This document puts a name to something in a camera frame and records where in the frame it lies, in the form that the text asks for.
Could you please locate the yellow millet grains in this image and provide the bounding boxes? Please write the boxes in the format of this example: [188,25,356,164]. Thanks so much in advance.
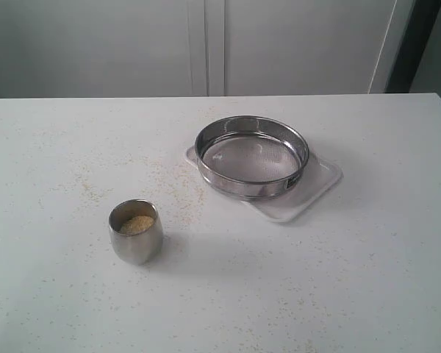
[119,215,154,236]

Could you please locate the white cabinet doors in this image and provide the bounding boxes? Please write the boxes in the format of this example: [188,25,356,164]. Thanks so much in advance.
[0,1,414,98]

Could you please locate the stainless steel cup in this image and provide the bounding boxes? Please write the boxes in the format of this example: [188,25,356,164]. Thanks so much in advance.
[108,199,163,265]

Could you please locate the white plastic tray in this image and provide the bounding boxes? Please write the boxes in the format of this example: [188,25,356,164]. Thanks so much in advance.
[206,141,343,223]

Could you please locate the round stainless steel sieve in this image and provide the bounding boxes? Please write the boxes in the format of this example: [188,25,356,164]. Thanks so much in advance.
[193,115,310,201]

